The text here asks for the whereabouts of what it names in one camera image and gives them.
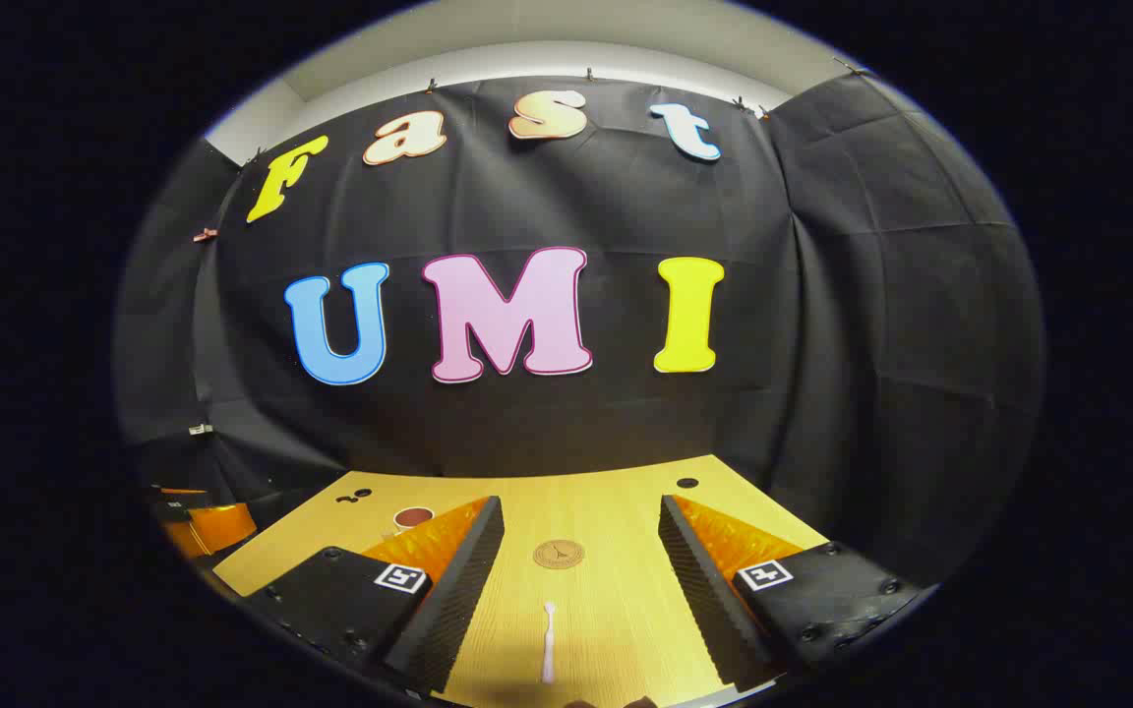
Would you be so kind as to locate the pink toothbrush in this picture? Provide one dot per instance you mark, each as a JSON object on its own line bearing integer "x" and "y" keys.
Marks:
{"x": 548, "y": 654}

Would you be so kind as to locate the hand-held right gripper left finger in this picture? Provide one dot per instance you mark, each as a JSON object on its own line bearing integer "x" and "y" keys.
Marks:
{"x": 448, "y": 610}

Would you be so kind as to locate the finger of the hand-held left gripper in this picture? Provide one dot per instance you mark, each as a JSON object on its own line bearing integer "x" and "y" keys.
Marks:
{"x": 222, "y": 526}

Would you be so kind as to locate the copper cloth clip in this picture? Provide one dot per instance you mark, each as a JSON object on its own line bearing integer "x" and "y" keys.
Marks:
{"x": 205, "y": 234}

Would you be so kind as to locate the beige cup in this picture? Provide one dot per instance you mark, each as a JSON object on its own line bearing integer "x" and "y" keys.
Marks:
{"x": 413, "y": 516}

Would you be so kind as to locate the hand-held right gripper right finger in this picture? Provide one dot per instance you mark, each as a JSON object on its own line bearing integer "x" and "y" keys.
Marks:
{"x": 709, "y": 610}

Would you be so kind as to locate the round brown coaster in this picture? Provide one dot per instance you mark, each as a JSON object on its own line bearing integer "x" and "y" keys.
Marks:
{"x": 559, "y": 554}

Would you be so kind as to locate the black backdrop cloth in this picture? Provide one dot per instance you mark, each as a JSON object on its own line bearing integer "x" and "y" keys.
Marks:
{"x": 566, "y": 197}

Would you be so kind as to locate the wooden desktop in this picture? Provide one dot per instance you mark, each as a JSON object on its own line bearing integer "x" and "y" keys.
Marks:
{"x": 606, "y": 511}

